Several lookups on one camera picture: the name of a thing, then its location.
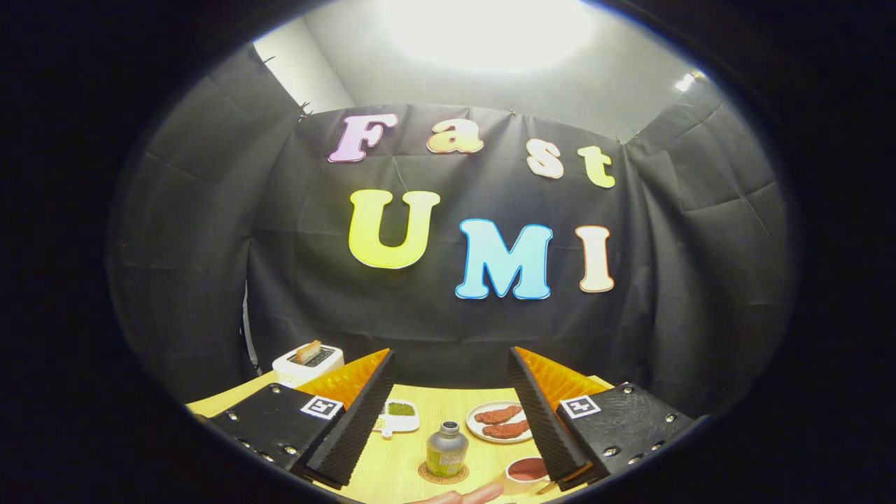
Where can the black backdrop cloth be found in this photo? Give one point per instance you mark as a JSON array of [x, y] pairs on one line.
[[210, 245]]

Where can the white round plate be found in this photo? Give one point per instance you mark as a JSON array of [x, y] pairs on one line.
[[476, 428]]

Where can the silver bottle with green label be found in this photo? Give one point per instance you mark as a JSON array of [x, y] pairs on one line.
[[446, 451]]

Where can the white divided dish with beans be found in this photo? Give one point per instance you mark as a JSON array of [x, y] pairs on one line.
[[402, 418]]

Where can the red meat slice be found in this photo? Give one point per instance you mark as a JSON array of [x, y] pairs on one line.
[[498, 415], [507, 430]]

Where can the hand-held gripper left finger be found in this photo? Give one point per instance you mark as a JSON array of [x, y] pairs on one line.
[[353, 430]]

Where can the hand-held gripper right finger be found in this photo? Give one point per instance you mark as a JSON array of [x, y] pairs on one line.
[[539, 427]]

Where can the wooden table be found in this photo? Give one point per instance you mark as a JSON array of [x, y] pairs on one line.
[[399, 469]]

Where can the white toaster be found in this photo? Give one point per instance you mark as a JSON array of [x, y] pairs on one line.
[[297, 372]]

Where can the toast slice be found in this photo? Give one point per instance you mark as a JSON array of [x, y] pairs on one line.
[[308, 351]]

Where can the round cork coaster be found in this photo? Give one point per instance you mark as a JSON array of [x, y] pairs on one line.
[[428, 474]]

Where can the ceiling light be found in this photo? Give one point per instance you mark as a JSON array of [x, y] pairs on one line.
[[687, 81]]

